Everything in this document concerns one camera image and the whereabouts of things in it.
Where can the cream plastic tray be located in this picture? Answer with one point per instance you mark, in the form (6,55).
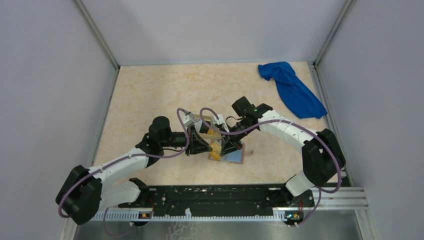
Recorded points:
(206,132)

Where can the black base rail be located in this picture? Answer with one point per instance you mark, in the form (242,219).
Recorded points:
(233,200)

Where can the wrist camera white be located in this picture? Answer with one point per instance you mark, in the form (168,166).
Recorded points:
(192,119)
(219,123)

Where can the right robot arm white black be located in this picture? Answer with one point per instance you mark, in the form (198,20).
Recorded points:
(322,157)

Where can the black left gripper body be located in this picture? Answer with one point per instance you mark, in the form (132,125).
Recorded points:
(189,146)

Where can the blue cloth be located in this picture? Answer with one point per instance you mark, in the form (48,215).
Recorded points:
(296,96)

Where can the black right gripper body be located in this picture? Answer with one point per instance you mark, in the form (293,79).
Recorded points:
(240,126)

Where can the aluminium frame rail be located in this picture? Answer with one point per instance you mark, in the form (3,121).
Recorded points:
(346,198)

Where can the tan leather card holder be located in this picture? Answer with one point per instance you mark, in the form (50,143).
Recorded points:
(236,157)

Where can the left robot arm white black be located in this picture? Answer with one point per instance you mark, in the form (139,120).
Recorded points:
(89,190)

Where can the gold VIP credit card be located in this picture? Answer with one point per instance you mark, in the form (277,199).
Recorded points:
(215,153)

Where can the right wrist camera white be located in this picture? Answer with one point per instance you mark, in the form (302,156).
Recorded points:
(219,123)

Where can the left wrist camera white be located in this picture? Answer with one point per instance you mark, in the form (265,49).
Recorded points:
(192,119)

